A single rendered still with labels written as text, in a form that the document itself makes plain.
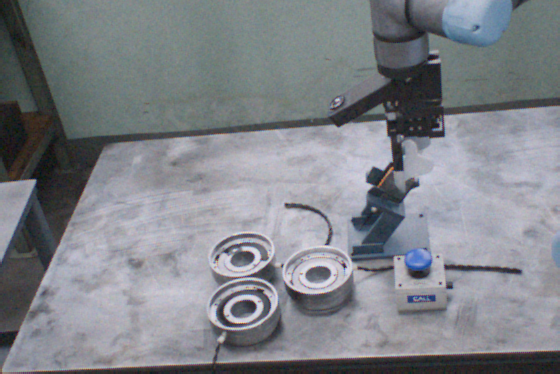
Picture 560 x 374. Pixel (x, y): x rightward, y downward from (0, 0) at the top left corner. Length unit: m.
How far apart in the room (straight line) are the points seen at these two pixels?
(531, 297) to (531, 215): 0.18
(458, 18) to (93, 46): 2.09
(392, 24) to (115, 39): 1.93
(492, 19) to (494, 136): 0.56
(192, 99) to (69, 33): 0.47
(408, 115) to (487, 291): 0.28
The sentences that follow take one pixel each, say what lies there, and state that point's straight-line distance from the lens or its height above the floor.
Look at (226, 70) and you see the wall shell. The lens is 2.94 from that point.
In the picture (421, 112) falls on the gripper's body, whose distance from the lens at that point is 1.20.
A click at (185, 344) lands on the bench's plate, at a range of 1.27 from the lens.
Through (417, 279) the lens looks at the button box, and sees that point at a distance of 1.23.
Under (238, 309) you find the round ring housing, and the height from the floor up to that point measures 0.81.
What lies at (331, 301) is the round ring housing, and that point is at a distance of 1.25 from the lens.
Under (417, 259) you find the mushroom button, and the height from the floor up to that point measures 0.87.
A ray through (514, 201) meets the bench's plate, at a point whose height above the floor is 0.80.
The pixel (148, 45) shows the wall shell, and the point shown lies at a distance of 2.95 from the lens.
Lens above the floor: 1.69
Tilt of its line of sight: 34 degrees down
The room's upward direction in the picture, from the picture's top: 11 degrees counter-clockwise
